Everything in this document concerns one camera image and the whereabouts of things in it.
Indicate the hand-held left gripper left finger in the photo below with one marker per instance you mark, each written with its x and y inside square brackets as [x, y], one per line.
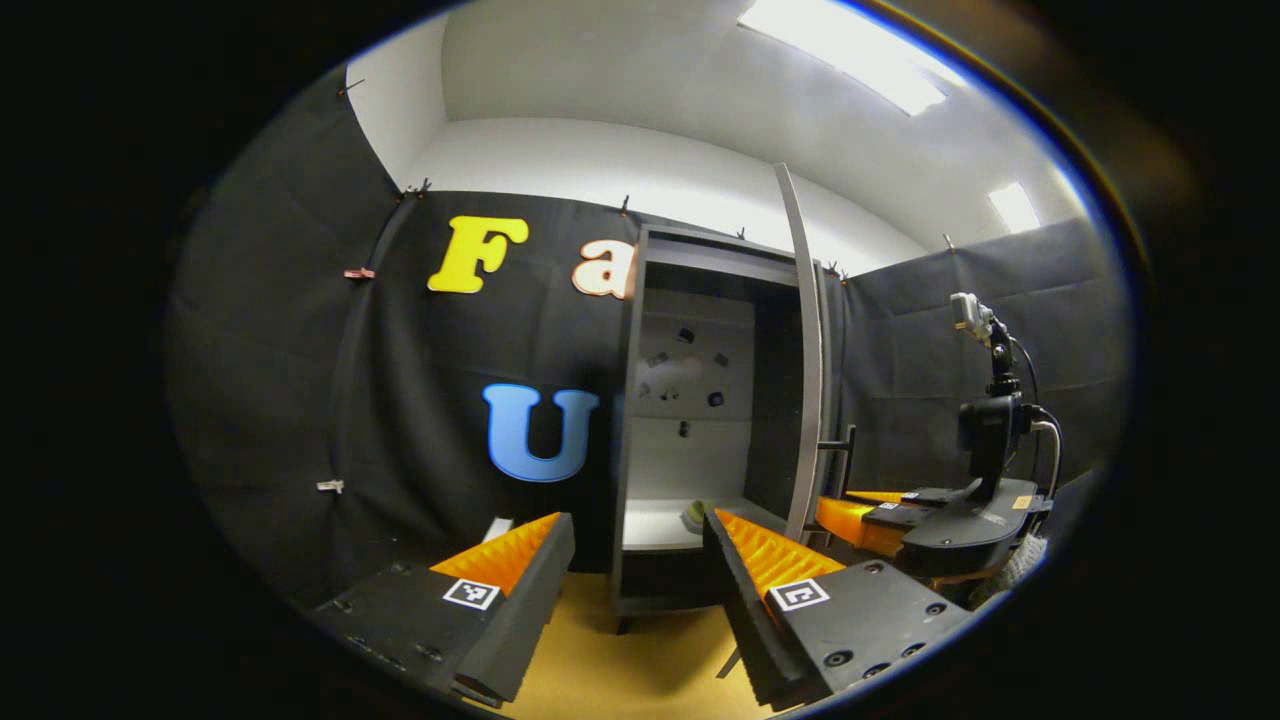
[520, 620]

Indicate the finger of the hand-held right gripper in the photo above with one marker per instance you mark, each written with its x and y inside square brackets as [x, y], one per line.
[925, 494]
[850, 525]

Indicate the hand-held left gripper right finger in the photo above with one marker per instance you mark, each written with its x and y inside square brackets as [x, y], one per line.
[750, 620]

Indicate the light green bottle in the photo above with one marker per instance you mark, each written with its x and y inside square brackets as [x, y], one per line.
[697, 515]

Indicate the dark grey cabinet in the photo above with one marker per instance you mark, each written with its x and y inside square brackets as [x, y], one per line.
[690, 460]

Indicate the small ceiling light panel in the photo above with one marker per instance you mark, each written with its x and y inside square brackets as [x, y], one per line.
[1014, 207]

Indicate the black backdrop cloth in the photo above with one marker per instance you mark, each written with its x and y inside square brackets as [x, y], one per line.
[300, 380]

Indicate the large ceiling light panel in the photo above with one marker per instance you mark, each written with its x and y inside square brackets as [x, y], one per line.
[850, 50]

